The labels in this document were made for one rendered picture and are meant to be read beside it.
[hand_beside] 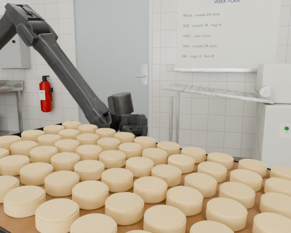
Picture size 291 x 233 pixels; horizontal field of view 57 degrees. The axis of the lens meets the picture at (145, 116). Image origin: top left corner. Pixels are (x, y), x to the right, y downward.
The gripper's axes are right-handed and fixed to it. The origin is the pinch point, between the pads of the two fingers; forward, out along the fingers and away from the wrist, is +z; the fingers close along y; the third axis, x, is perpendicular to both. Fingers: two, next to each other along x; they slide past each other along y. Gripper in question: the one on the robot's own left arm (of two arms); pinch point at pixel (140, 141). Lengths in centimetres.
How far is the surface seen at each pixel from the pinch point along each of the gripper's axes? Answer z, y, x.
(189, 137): -238, 72, -123
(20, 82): -357, 16, 89
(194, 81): -238, 3, -126
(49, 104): -327, 44, 48
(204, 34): -233, -52, -132
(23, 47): -346, -32, 80
